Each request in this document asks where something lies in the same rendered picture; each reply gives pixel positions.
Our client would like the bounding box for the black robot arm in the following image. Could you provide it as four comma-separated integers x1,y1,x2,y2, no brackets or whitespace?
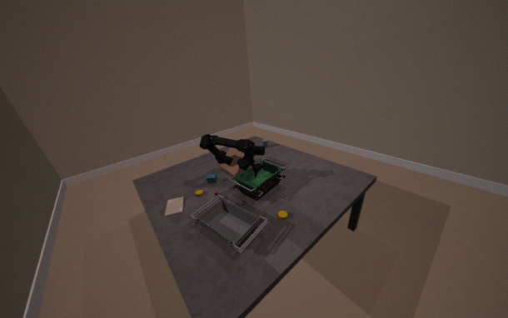
200,134,265,170

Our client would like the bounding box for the small teal block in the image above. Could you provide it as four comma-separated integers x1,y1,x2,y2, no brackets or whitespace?
207,174,217,183

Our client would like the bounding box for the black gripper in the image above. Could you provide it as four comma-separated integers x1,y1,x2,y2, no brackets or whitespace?
237,155,263,177

